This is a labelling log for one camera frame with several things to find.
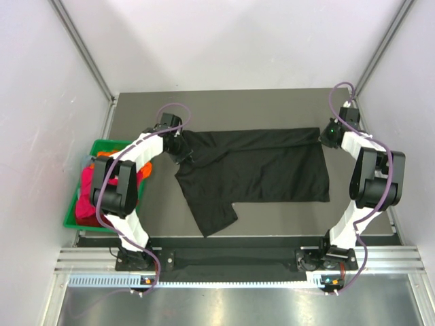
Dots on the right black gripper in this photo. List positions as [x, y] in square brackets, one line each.
[323, 137]

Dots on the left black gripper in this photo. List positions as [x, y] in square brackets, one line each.
[184, 156]

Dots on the black t shirt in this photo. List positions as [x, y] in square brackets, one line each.
[250, 166]

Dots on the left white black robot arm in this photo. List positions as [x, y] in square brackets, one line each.
[114, 190]

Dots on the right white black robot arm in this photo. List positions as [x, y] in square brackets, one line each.
[376, 184]

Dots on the orange t shirt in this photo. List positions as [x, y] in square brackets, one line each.
[143, 173]

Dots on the magenta t shirt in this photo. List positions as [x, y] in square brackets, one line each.
[83, 207]

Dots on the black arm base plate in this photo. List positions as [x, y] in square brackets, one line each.
[294, 253]

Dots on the grey slotted cable duct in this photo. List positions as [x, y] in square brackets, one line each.
[138, 281]

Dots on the aluminium frame rail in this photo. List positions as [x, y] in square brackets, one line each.
[376, 260]

